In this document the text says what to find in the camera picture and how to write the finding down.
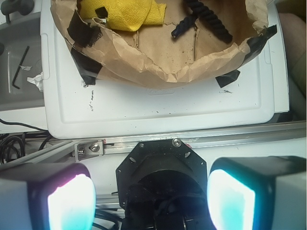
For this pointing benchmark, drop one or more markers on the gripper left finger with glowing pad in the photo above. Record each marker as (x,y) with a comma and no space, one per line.
(46,196)

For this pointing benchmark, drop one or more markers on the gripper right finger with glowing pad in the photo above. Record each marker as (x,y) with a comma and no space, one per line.
(258,193)

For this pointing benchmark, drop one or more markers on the aluminium extrusion rail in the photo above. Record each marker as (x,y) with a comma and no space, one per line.
(12,148)

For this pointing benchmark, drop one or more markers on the yellow microfiber cloth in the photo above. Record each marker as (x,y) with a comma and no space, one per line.
(124,15)

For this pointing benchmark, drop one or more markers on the brown paper bag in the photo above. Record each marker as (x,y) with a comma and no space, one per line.
(199,39)

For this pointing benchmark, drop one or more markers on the silver corner bracket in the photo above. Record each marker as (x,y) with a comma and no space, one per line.
(86,149)

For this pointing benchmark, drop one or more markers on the crumpled white paper scrap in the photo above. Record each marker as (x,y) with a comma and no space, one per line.
(37,80)

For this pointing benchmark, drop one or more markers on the grey plastic bin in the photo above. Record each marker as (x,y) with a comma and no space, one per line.
(14,38)

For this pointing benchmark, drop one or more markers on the black octagonal mount plate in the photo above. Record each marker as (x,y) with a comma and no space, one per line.
(160,170)

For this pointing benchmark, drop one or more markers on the black hex key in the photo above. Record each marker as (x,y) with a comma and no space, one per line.
(19,68)

